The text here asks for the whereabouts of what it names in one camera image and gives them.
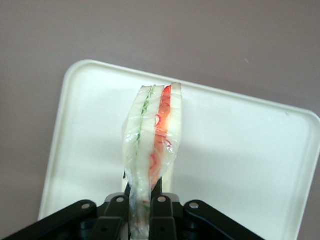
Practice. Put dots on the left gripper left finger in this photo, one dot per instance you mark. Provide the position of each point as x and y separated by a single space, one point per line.
110 220

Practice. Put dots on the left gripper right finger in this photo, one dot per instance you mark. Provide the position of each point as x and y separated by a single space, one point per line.
162 220

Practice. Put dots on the triangle sandwich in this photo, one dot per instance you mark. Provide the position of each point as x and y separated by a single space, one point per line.
145 125

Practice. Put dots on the cream plastic tray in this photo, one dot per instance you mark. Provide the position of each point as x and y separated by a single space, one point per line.
225 137

